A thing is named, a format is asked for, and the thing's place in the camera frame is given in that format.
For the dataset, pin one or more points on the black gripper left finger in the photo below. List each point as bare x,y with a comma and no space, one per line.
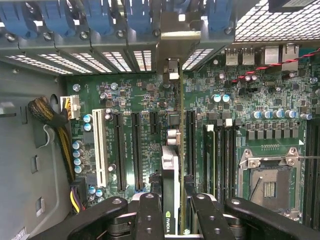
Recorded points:
150,220

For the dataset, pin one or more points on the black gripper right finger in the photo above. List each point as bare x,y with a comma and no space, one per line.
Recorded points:
210,220

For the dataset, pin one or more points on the black RAM slot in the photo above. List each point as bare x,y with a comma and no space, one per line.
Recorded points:
220,162
233,162
226,162
309,175
317,175

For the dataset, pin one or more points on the CPU socket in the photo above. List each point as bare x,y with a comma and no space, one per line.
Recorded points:
270,187

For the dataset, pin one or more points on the long black expansion slot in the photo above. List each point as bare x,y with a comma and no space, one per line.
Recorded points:
137,150
120,150
191,142

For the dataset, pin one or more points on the white expansion slot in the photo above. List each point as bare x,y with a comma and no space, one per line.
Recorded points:
99,150

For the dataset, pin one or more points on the short black expansion slot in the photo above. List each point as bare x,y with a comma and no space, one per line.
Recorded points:
154,122

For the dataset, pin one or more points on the thin metal locking lever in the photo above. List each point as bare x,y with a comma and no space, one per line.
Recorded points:
310,157

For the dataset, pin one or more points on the green Dell motherboard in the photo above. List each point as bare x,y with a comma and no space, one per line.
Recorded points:
140,85

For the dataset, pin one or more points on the white power connector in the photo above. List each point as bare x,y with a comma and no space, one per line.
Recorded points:
73,107

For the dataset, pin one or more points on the grey power supply unit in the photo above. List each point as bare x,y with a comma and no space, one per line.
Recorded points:
15,175

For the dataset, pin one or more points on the silver rear port block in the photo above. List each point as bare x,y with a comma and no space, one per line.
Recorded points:
290,57
231,57
248,57
271,55

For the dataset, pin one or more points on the open grey PC case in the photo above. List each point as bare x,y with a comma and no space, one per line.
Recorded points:
62,46

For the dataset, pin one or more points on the blue slot clip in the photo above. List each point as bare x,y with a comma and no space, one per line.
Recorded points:
98,17
218,15
138,17
15,20
56,17

